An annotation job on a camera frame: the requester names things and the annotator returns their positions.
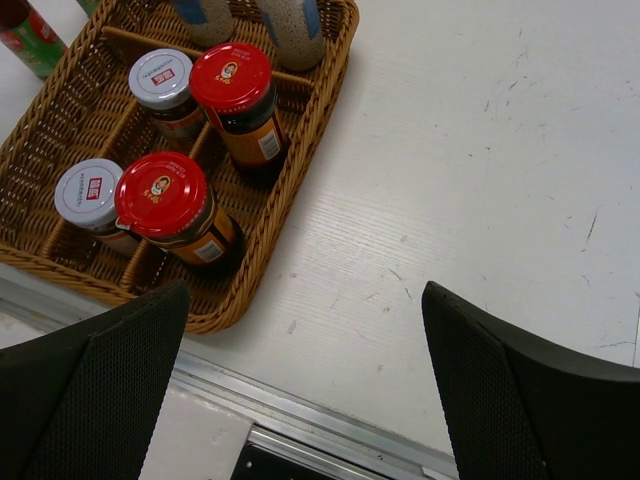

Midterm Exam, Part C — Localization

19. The front aluminium rail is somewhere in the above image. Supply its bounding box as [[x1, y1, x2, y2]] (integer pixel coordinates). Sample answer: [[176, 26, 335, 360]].
[[0, 274, 459, 480]]

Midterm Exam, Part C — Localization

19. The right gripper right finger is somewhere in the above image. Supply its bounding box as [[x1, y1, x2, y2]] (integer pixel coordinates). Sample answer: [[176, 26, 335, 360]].
[[422, 281, 639, 479]]

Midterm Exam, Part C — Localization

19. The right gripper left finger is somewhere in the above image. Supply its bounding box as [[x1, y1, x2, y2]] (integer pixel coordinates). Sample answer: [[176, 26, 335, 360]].
[[1, 280, 190, 479]]

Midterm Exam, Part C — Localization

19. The red-lid sauce jar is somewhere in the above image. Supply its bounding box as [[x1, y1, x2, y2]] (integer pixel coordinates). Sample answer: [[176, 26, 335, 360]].
[[114, 151, 243, 271], [189, 42, 289, 182]]

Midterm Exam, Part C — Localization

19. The green sauce bottle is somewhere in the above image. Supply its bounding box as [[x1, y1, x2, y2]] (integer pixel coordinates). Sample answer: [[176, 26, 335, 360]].
[[0, 0, 67, 79], [76, 0, 101, 17]]

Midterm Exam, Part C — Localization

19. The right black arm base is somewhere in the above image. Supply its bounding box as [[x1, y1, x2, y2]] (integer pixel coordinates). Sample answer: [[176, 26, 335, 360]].
[[231, 443, 331, 480]]

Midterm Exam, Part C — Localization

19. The white-lid sauce jar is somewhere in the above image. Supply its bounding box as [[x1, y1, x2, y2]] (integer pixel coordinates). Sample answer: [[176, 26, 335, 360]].
[[54, 158, 139, 257], [128, 48, 204, 144]]

